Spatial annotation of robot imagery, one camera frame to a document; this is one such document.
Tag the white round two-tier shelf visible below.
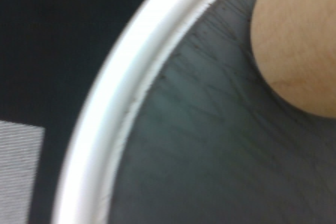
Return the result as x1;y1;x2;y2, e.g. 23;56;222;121
51;0;336;224

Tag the grey woven placemat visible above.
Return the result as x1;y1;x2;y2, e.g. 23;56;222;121
0;121;45;224

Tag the tan wooden cup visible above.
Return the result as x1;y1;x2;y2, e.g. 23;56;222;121
251;0;336;118

